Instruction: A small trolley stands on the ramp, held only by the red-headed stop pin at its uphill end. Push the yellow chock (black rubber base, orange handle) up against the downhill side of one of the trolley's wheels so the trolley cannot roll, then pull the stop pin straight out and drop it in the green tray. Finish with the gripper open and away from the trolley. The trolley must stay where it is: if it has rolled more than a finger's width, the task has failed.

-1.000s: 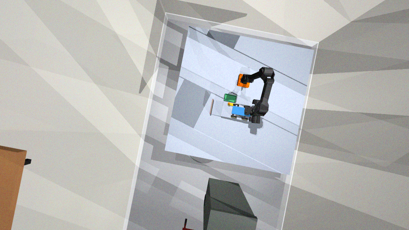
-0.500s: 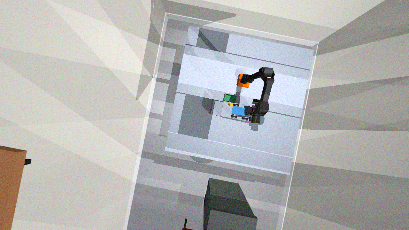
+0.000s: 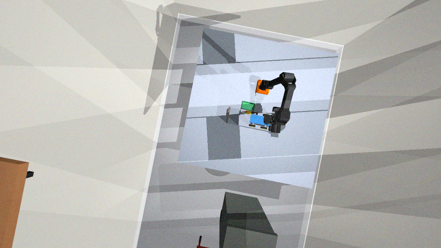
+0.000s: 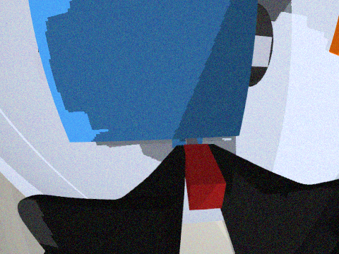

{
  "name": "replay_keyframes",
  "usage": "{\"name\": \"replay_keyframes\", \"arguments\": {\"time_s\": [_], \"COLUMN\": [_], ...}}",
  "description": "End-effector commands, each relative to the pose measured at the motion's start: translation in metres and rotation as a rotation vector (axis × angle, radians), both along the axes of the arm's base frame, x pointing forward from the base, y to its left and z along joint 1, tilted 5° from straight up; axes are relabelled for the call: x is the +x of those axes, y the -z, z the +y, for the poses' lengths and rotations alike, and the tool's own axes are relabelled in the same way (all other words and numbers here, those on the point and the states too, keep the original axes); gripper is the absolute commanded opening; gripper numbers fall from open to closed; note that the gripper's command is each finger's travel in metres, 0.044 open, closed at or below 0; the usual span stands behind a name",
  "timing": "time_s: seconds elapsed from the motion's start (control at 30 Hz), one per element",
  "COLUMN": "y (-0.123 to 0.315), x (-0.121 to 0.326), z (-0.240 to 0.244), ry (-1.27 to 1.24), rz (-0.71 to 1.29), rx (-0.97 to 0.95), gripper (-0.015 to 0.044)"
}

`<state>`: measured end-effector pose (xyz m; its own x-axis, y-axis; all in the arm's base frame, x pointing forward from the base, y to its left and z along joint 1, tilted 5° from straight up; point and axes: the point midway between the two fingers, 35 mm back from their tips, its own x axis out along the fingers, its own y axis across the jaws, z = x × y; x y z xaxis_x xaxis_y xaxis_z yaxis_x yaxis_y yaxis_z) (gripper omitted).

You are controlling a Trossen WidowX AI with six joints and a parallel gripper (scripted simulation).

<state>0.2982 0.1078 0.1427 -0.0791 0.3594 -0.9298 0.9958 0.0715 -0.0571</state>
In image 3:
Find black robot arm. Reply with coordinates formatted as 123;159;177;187
259;72;296;133

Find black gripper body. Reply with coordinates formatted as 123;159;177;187
268;107;280;131

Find green tray floor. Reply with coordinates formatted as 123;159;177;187
242;102;254;110

